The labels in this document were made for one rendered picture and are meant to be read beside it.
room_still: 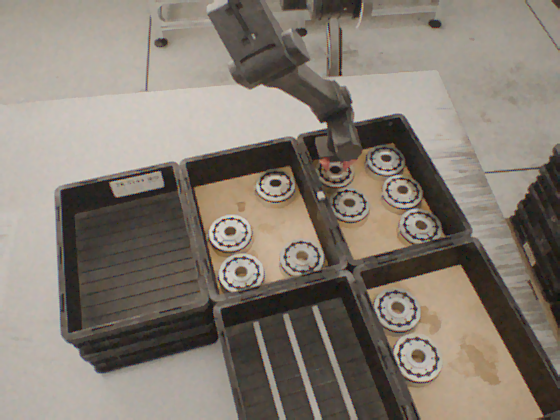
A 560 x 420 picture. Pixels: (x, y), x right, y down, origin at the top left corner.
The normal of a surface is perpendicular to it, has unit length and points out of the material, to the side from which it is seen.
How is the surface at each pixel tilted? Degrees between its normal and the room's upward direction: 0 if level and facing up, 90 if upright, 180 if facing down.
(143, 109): 0
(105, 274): 0
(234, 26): 66
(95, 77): 0
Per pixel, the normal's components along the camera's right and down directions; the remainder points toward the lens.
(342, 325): 0.00, -0.58
